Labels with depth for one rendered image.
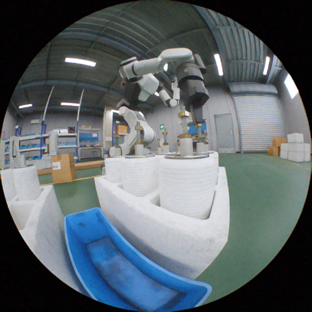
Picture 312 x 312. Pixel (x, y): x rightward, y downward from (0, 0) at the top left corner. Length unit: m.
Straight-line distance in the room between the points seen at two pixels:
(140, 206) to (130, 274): 0.19
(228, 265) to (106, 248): 0.32
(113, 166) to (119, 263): 0.27
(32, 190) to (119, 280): 0.27
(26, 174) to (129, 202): 0.26
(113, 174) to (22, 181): 0.27
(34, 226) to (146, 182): 0.22
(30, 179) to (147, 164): 0.29
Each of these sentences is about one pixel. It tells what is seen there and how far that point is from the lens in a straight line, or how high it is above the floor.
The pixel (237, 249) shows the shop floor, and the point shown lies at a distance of 0.34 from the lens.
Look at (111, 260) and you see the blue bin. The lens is 0.30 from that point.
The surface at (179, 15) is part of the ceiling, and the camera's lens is 3.80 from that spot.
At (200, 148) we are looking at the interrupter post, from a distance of 0.26.
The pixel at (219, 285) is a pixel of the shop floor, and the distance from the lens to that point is 0.29.
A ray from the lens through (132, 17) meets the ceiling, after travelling 3.75.
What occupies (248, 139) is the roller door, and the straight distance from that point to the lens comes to 5.45.
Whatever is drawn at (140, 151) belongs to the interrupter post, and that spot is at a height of 0.27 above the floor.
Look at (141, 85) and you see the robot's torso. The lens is 0.81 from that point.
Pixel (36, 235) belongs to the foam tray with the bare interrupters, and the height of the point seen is 0.17.
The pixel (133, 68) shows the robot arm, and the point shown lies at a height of 0.62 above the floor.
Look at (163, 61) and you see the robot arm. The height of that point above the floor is 0.58.
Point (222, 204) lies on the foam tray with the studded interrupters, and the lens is 0.16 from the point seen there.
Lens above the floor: 0.26
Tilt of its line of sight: 3 degrees down
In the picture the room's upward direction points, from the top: 3 degrees counter-clockwise
